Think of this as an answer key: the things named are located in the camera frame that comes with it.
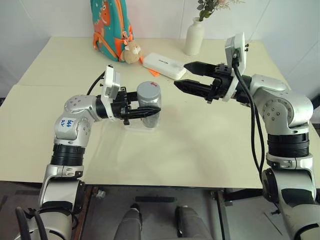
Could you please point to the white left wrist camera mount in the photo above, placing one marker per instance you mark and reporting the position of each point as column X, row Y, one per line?
column 111, row 80

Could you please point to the white ceramic vase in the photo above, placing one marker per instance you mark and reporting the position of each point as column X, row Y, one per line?
column 194, row 37

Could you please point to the orange paper card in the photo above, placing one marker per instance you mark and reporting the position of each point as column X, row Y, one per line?
column 154, row 73

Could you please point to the teal orange dinosaur backpack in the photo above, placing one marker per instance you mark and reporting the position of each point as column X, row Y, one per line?
column 107, row 27

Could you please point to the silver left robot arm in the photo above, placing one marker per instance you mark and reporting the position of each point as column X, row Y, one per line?
column 70, row 127

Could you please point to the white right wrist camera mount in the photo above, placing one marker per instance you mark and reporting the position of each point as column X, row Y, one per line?
column 238, row 50

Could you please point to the white flat rectangular case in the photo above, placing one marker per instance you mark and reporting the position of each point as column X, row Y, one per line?
column 163, row 65

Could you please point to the clear plastic jar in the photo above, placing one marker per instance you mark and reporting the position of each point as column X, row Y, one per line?
column 152, row 122

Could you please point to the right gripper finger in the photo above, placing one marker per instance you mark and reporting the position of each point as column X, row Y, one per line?
column 201, row 68
column 195, row 88

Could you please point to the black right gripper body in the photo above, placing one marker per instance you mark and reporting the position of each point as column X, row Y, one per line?
column 222, row 83

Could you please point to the dark metal table frame rail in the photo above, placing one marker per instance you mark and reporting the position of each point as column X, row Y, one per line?
column 221, row 215

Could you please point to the grey jar lid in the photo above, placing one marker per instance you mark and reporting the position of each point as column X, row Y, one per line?
column 148, row 91

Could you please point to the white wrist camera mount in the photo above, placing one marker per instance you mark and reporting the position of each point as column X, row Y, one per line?
column 111, row 80
column 238, row 50

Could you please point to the green pink flower sprigs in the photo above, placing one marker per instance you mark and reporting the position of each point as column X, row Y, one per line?
column 206, row 8

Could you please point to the dark rounded robot leg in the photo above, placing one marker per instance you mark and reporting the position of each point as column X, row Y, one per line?
column 130, row 223
column 191, row 223

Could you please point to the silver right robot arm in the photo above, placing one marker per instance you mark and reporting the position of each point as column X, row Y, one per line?
column 287, row 105

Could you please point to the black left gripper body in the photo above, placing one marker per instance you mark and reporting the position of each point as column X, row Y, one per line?
column 119, row 110

